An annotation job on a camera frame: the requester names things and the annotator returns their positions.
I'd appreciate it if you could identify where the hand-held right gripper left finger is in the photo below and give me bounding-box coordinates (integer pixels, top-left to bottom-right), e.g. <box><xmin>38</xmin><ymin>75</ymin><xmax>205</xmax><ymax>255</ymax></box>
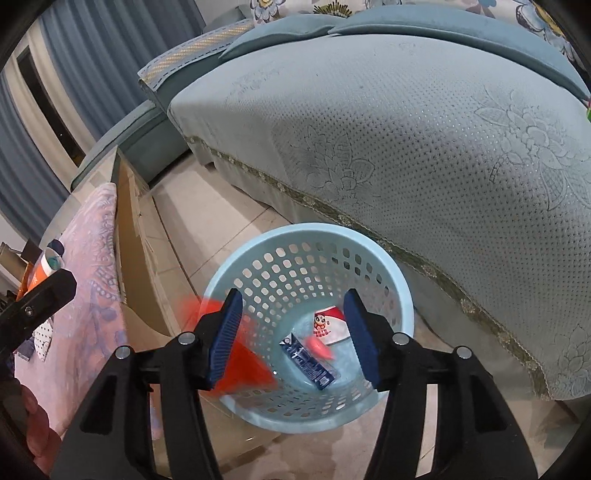
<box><xmin>51</xmin><ymin>288</ymin><xmax>245</xmax><ymax>480</ymax></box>

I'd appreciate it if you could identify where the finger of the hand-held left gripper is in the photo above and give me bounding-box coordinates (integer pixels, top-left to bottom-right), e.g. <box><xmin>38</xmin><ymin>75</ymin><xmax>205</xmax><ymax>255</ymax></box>
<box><xmin>0</xmin><ymin>270</ymin><xmax>77</xmax><ymax>357</ymax></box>

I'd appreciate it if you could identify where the floral patterned pillow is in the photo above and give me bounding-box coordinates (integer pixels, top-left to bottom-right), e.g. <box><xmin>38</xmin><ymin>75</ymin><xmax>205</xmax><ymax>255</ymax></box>
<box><xmin>248</xmin><ymin>0</ymin><xmax>583</xmax><ymax>56</ymax></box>

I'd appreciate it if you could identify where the light blue embossed sofa cover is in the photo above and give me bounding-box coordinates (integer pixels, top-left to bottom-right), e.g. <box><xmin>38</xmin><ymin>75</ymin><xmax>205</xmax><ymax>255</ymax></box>
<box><xmin>167</xmin><ymin>31</ymin><xmax>591</xmax><ymax>401</ymax></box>

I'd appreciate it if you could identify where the red plastic wrapper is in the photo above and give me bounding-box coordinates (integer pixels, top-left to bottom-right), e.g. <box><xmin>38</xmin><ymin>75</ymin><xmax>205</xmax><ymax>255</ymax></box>
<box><xmin>178</xmin><ymin>295</ymin><xmax>279</xmax><ymax>394</ymax></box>

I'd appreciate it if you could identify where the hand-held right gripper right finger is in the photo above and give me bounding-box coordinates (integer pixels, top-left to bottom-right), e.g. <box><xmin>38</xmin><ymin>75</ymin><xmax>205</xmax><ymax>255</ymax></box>
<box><xmin>343</xmin><ymin>288</ymin><xmax>539</xmax><ymax>480</ymax></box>

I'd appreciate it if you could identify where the light blue perforated plastic basket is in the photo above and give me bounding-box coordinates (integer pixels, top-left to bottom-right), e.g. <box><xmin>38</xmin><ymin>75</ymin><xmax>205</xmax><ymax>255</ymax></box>
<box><xmin>200</xmin><ymin>223</ymin><xmax>416</xmax><ymax>434</ymax></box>

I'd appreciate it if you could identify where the teal fabric sofa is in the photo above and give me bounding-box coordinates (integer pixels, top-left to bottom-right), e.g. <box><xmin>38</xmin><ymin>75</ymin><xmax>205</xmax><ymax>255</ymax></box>
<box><xmin>69</xmin><ymin>0</ymin><xmax>591</xmax><ymax>402</ymax></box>

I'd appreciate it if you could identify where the dark blue snack packet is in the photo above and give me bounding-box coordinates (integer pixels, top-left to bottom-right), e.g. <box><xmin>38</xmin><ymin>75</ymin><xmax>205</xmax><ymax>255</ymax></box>
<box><xmin>280</xmin><ymin>334</ymin><xmax>337</xmax><ymax>392</ymax></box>

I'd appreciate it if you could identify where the pink patterned cloth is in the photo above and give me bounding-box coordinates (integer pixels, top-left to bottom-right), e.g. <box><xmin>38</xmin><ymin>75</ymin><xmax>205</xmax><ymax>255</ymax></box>
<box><xmin>13</xmin><ymin>182</ymin><xmax>163</xmax><ymax>440</ymax></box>

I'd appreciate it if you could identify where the person's left hand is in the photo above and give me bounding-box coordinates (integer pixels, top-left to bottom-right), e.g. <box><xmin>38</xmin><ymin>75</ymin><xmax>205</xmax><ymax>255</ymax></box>
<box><xmin>13</xmin><ymin>380</ymin><xmax>64</xmax><ymax>463</ymax></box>

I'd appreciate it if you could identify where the blue grey curtain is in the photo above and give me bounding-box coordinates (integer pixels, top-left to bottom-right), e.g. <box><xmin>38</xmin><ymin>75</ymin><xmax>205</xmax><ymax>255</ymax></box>
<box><xmin>0</xmin><ymin>0</ymin><xmax>206</xmax><ymax>241</ymax></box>

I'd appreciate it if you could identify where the white dotted packet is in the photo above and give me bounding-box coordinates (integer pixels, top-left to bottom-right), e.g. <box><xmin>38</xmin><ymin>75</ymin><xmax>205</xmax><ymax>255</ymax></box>
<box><xmin>30</xmin><ymin>318</ymin><xmax>55</xmax><ymax>361</ymax></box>

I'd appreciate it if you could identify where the white and red packet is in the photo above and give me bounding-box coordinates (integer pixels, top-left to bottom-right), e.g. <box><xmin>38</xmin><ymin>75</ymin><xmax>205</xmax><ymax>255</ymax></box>
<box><xmin>310</xmin><ymin>305</ymin><xmax>353</xmax><ymax>348</ymax></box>

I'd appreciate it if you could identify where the striped woven seat mat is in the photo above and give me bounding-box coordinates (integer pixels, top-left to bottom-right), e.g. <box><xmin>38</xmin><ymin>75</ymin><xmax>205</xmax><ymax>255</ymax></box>
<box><xmin>137</xmin><ymin>20</ymin><xmax>256</xmax><ymax>94</ymax></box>

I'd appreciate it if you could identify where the orange white tube teal cap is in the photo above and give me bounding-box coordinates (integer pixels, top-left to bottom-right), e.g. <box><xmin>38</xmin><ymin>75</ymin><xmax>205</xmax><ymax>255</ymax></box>
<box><xmin>27</xmin><ymin>239</ymin><xmax>66</xmax><ymax>292</ymax></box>

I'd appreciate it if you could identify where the small pink wrapper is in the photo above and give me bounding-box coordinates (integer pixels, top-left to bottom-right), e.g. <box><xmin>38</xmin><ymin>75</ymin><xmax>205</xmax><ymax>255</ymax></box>
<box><xmin>307</xmin><ymin>336</ymin><xmax>336</xmax><ymax>363</ymax></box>

